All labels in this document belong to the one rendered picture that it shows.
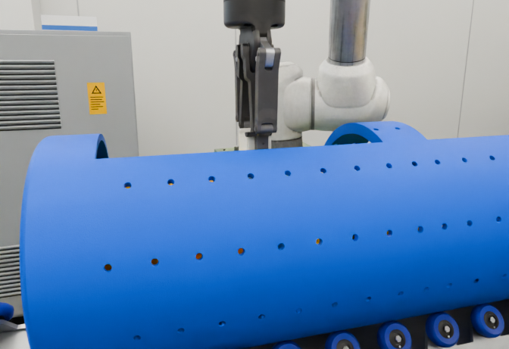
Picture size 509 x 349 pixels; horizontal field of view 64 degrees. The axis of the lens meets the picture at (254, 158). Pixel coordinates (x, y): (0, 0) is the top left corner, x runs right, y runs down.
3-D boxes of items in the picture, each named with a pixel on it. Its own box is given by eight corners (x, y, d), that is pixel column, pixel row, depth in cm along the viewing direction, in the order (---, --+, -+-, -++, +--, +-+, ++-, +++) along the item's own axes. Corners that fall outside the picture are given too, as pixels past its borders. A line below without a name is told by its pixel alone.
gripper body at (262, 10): (217, -2, 53) (218, 72, 55) (231, -14, 45) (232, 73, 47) (273, 0, 55) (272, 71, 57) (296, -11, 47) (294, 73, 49)
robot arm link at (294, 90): (254, 130, 134) (252, 61, 129) (310, 131, 132) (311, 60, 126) (246, 141, 119) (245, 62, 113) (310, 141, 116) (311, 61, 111)
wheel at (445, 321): (419, 315, 57) (427, 313, 56) (446, 310, 58) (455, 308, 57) (429, 350, 55) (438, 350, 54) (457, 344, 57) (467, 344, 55)
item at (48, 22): (43, 32, 201) (41, 17, 199) (96, 34, 211) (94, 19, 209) (42, 31, 190) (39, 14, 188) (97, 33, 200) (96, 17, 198)
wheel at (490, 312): (463, 306, 59) (473, 305, 57) (489, 302, 60) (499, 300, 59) (476, 341, 57) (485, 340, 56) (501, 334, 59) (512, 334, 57)
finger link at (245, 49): (270, 45, 51) (273, 42, 50) (275, 135, 52) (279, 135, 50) (239, 45, 50) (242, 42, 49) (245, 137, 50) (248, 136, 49)
